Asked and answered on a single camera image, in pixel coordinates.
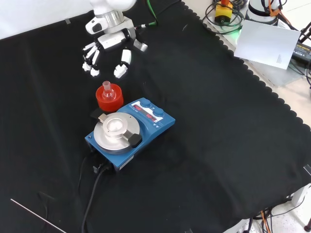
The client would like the red plastic flask ring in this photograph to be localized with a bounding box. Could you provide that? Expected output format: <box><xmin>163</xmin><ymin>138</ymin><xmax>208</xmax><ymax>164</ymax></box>
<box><xmin>95</xmin><ymin>83</ymin><xmax>124</xmax><ymax>113</ymax></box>

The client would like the black heater power cable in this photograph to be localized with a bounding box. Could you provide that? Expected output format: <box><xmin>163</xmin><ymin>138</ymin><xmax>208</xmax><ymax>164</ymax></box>
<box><xmin>81</xmin><ymin>163</ymin><xmax>110</xmax><ymax>233</ymax></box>

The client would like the yellow stop button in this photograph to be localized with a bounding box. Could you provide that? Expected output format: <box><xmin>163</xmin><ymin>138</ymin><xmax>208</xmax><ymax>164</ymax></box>
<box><xmin>214</xmin><ymin>0</ymin><xmax>234</xmax><ymax>26</ymax></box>

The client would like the orange cable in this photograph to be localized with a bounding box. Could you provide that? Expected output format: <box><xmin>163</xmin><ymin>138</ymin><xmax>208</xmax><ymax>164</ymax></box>
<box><xmin>260</xmin><ymin>210</ymin><xmax>271</xmax><ymax>233</ymax></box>

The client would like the blue-base heater with steel plate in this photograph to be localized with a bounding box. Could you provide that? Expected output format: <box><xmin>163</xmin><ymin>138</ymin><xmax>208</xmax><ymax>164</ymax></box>
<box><xmin>84</xmin><ymin>97</ymin><xmax>176</xmax><ymax>173</ymax></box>

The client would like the black coiled cable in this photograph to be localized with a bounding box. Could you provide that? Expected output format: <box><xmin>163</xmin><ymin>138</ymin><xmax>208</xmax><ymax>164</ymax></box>
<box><xmin>205</xmin><ymin>0</ymin><xmax>244</xmax><ymax>35</ymax></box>

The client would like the green cable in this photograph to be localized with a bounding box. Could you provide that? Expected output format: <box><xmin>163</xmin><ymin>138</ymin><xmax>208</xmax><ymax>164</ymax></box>
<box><xmin>135</xmin><ymin>0</ymin><xmax>159</xmax><ymax>29</ymax></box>

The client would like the clear round-bottom flask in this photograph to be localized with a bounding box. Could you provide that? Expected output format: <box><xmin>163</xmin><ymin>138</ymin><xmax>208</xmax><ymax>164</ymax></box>
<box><xmin>101</xmin><ymin>81</ymin><xmax>115</xmax><ymax>101</ymax></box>

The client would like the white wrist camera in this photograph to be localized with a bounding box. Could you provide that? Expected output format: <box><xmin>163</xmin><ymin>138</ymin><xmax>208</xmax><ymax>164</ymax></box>
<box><xmin>85</xmin><ymin>17</ymin><xmax>106</xmax><ymax>35</ymax></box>

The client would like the pale board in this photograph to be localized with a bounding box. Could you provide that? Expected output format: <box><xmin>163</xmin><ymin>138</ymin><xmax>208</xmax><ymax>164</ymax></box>
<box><xmin>233</xmin><ymin>19</ymin><xmax>302</xmax><ymax>70</ymax></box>

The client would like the black bench cloth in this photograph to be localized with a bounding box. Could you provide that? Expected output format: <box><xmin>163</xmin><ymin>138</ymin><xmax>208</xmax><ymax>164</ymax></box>
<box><xmin>0</xmin><ymin>0</ymin><xmax>311</xmax><ymax>233</ymax></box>

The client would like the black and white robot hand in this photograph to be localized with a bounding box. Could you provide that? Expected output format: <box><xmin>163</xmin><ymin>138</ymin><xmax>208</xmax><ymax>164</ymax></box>
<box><xmin>81</xmin><ymin>20</ymin><xmax>148</xmax><ymax>79</ymax></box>

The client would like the thin rod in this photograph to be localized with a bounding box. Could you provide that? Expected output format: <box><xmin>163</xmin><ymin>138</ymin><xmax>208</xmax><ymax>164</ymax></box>
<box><xmin>10</xmin><ymin>198</ymin><xmax>68</xmax><ymax>233</ymax></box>

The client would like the black power adapter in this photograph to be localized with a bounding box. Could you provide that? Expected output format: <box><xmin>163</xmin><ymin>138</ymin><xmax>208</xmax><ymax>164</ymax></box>
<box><xmin>291</xmin><ymin>41</ymin><xmax>311</xmax><ymax>65</ymax></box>

